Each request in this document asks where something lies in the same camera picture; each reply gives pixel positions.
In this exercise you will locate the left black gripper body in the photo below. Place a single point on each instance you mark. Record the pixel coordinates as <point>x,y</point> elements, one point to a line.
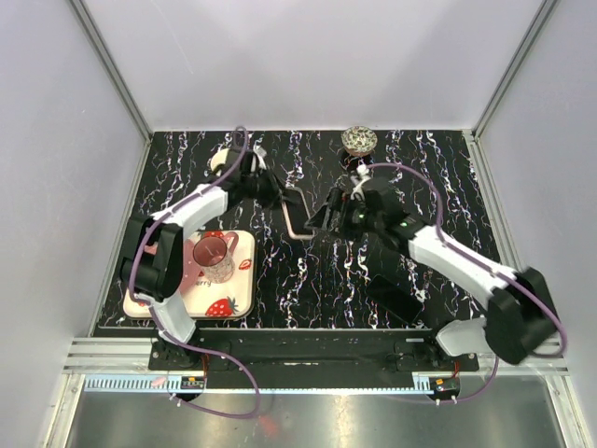
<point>263,188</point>

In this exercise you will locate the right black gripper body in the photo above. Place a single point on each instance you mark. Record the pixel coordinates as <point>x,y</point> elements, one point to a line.
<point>360,220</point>

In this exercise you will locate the pink phone case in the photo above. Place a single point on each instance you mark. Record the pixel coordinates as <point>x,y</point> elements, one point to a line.
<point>295,219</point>

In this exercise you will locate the black smartphone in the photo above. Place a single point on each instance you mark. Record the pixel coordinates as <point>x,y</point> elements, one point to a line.
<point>394,300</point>

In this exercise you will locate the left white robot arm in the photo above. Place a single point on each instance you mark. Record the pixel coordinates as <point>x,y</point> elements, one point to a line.
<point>152,254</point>

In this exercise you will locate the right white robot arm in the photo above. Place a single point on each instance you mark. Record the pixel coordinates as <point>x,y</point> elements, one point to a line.
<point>518,313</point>

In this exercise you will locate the cream white bowl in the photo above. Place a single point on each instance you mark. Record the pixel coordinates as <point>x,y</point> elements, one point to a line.
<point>218,162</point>

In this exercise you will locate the patterned ceramic bowl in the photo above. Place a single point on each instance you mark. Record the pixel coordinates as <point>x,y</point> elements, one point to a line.
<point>359,141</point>

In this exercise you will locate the pink glass mug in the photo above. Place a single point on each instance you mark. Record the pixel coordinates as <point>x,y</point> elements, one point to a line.
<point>214,255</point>

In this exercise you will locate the strawberry print tray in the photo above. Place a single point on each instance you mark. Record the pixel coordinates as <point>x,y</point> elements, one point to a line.
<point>233,299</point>

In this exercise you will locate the pink polka dot plate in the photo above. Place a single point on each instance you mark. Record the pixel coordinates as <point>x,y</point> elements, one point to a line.
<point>191,269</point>

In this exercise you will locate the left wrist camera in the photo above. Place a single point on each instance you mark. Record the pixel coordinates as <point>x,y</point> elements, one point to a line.
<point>257,160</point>

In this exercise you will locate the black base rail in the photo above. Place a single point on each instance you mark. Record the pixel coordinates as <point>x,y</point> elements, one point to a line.
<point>311,359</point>

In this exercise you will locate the left aluminium frame post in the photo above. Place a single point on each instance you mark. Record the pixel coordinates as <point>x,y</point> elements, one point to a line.
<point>99,46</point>

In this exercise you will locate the aluminium frame post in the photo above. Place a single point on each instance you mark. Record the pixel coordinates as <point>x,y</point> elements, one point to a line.
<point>99,46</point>
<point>532,33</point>

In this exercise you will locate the right aluminium frame post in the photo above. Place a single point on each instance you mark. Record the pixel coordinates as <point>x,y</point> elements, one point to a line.
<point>532,33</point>

